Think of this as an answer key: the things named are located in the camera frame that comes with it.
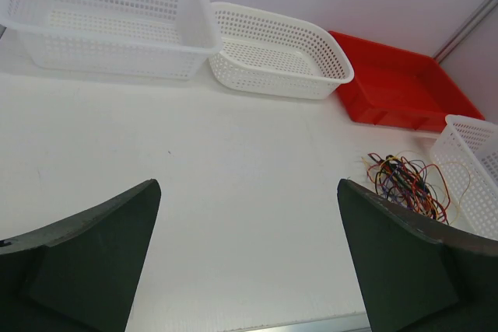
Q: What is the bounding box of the bundle of coloured cables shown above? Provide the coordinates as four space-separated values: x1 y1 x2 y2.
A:
359 149 474 226

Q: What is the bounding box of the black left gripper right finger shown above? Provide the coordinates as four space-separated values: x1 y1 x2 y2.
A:
337 179 497 331

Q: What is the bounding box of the translucent white square-hole basket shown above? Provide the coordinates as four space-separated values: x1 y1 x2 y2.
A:
1 0 223 80

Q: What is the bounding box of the white round-hole basket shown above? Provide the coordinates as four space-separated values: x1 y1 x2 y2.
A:
209 2 354 100

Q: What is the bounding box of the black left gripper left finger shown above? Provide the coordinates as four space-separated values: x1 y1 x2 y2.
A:
1 179 161 331

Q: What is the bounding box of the red plastic tray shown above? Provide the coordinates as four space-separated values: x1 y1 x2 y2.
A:
329 31 485 133

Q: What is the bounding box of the white basket on right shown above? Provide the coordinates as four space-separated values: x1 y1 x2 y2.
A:
430 114 497 240

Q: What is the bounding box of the aluminium corner post right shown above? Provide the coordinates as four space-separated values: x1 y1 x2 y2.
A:
433 0 497 64

